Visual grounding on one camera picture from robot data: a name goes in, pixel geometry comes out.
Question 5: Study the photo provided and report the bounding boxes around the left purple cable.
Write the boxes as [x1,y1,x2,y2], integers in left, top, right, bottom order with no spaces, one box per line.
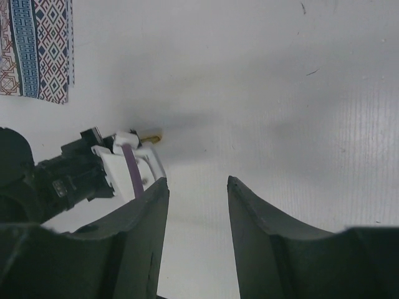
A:
[121,143,146,200]

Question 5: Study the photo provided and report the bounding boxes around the gold knife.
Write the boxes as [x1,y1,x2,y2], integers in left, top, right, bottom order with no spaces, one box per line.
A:
[138,128,163,144]

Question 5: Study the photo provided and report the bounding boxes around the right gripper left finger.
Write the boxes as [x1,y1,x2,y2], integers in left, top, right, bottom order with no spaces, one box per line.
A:
[1,178,170,298]

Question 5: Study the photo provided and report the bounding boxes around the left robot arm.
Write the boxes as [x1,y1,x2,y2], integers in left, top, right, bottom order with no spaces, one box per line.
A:
[1,128,114,224]

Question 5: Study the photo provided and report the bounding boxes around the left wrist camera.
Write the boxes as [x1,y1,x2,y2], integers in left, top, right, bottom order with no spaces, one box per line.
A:
[91,130,166,202]

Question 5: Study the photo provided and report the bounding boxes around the patterned cloth placemat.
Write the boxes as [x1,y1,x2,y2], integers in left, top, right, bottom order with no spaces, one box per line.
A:
[1,0,75,104]

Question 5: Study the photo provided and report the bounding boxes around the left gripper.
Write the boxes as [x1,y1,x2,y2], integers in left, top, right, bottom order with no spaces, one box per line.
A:
[34,128,114,223]

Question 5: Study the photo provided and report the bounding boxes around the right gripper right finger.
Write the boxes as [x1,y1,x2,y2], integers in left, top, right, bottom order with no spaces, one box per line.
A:
[227,176,398,298]

